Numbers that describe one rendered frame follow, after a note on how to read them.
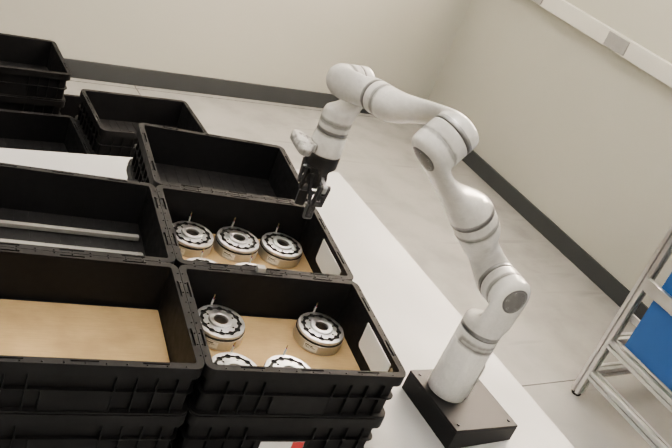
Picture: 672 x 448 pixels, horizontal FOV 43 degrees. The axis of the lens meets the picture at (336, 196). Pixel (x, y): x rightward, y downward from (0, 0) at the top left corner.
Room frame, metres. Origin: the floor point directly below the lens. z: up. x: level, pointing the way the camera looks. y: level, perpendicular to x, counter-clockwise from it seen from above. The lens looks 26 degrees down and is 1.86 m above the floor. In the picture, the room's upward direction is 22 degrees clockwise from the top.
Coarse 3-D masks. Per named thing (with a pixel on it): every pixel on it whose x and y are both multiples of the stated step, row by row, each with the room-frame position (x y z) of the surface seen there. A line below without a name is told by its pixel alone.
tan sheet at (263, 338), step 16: (256, 320) 1.45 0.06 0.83; (272, 320) 1.47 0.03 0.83; (288, 320) 1.49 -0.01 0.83; (256, 336) 1.40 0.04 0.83; (272, 336) 1.42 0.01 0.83; (288, 336) 1.44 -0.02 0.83; (240, 352) 1.33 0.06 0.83; (256, 352) 1.35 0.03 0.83; (272, 352) 1.37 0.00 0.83; (288, 352) 1.39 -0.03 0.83; (304, 352) 1.41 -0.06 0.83; (336, 352) 1.45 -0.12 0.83; (320, 368) 1.38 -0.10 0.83; (336, 368) 1.40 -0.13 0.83; (352, 368) 1.42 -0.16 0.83
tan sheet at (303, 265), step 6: (258, 240) 1.76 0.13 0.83; (210, 252) 1.63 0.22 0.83; (216, 252) 1.63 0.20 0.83; (186, 258) 1.57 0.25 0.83; (210, 258) 1.60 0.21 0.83; (216, 258) 1.61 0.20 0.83; (222, 258) 1.62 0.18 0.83; (258, 258) 1.68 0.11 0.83; (300, 258) 1.75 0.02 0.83; (234, 264) 1.62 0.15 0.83; (264, 264) 1.66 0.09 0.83; (270, 264) 1.67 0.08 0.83; (300, 264) 1.72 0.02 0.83; (306, 264) 1.73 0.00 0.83; (294, 270) 1.69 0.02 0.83; (300, 270) 1.70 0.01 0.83; (306, 270) 1.71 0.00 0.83
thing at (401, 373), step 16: (208, 272) 1.40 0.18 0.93; (224, 272) 1.42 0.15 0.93; (240, 272) 1.44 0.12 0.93; (256, 272) 1.46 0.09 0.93; (192, 304) 1.28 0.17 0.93; (368, 304) 1.51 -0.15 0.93; (384, 336) 1.42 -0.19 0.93; (208, 352) 1.17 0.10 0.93; (208, 368) 1.13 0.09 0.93; (224, 368) 1.14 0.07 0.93; (240, 368) 1.16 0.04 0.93; (256, 368) 1.18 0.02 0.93; (272, 368) 1.19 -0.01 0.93; (288, 368) 1.21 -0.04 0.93; (304, 368) 1.23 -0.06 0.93; (400, 368) 1.34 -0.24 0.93; (336, 384) 1.25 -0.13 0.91; (352, 384) 1.26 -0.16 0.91; (368, 384) 1.28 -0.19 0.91; (384, 384) 1.30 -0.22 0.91; (400, 384) 1.32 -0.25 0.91
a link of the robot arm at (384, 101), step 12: (372, 84) 1.62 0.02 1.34; (384, 84) 1.61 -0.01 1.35; (372, 96) 1.59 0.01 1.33; (384, 96) 1.58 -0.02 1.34; (396, 96) 1.57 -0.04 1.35; (408, 96) 1.56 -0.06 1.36; (372, 108) 1.59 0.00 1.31; (384, 108) 1.57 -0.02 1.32; (396, 108) 1.56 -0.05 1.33; (408, 108) 1.55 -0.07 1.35; (420, 108) 1.54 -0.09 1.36; (432, 108) 1.52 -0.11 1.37; (444, 108) 1.50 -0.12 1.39; (384, 120) 1.58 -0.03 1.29; (396, 120) 1.56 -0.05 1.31; (408, 120) 1.56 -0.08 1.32; (420, 120) 1.54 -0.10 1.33; (456, 120) 1.45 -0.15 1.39; (468, 120) 1.46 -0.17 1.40; (468, 132) 1.45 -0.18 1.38; (468, 144) 1.45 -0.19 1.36
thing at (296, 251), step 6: (264, 234) 1.74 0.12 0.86; (270, 234) 1.75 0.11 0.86; (276, 234) 1.76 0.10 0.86; (282, 234) 1.77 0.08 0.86; (264, 240) 1.71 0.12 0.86; (270, 240) 1.72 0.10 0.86; (294, 240) 1.76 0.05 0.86; (264, 246) 1.69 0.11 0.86; (270, 246) 1.70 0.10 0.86; (294, 246) 1.74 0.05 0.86; (300, 246) 1.75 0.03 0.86; (270, 252) 1.68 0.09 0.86; (276, 252) 1.68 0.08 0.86; (282, 252) 1.69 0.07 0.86; (288, 252) 1.70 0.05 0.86; (294, 252) 1.72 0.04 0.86; (300, 252) 1.72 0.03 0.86; (288, 258) 1.68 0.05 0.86; (294, 258) 1.69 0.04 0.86
